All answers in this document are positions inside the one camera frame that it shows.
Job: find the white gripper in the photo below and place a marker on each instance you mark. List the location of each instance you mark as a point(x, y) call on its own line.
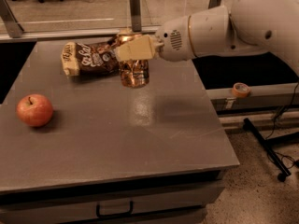
point(173, 42)

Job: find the orange soda can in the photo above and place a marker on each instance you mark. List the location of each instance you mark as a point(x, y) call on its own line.
point(134, 74)

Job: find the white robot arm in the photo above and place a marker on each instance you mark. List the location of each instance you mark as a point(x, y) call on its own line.
point(248, 27)

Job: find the brown chip bag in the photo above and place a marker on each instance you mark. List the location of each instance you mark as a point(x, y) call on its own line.
point(97, 58)

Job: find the orange tape roll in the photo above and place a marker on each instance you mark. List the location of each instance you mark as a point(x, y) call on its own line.
point(240, 90)

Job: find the red apple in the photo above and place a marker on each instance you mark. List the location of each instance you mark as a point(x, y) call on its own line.
point(35, 110)

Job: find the grey table drawer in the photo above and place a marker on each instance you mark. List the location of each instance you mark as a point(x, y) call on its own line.
point(179, 204)

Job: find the black stand leg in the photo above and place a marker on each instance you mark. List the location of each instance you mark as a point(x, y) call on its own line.
point(268, 143)

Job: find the middle metal glass bracket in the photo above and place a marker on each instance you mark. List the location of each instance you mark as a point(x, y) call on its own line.
point(135, 12)

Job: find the left metal glass bracket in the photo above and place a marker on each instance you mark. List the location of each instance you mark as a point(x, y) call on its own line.
point(14, 29)

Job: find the black drawer handle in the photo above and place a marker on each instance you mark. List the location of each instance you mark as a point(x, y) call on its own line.
point(113, 209)

